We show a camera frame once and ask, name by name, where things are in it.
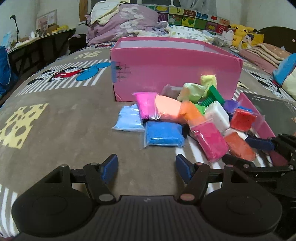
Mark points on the red clay bag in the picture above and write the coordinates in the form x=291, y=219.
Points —
x=242, y=120

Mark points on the cream towel on duvet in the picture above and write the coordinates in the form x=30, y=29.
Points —
x=103, y=11

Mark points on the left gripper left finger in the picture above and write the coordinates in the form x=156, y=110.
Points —
x=98, y=176

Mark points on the brown clay bag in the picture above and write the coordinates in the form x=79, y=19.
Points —
x=171, y=91

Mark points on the pale yellow clay bag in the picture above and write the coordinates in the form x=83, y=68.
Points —
x=208, y=80

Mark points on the blue fabric bag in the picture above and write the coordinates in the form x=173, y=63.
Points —
x=8, y=79

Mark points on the folded striped pink blanket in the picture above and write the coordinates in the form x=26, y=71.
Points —
x=266, y=56

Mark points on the cream pillow with blue trim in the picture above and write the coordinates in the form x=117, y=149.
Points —
x=284, y=75

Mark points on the purple floral duvet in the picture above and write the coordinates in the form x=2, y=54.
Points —
x=127, y=20

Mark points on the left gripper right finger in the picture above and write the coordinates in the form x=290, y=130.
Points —
x=195, y=176

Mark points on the pink cardboard storage box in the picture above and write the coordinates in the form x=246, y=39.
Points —
x=150, y=63

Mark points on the colourful alphabet foam mat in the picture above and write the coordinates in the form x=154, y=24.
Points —
x=191, y=19

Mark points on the Mickey Mouse bed sheet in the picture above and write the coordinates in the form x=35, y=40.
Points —
x=61, y=119

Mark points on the light green clay bag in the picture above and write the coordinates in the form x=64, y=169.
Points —
x=192, y=92

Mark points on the white clay bag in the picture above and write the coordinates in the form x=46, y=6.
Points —
x=219, y=117

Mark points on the orange clay bag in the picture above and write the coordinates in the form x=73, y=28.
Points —
x=190, y=113

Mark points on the purple clay bag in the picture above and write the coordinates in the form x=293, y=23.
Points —
x=230, y=106

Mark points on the white leaf print blanket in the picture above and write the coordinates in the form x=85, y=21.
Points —
x=176, y=32

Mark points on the light blue clay bag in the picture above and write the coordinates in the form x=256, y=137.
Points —
x=129, y=120

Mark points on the magenta clay bag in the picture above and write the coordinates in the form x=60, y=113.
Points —
x=146, y=102

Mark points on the red-orange clay bag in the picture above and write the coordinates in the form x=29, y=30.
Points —
x=239, y=148

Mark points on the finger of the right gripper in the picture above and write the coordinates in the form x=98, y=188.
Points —
x=260, y=143

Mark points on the dark wooden desk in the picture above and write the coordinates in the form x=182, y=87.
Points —
x=39, y=52

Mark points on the yellow Pikachu plush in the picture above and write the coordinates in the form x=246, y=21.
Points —
x=245, y=36

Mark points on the peach clay bag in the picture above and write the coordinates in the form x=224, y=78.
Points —
x=168, y=108

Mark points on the hot pink clay bag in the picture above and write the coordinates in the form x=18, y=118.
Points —
x=211, y=140

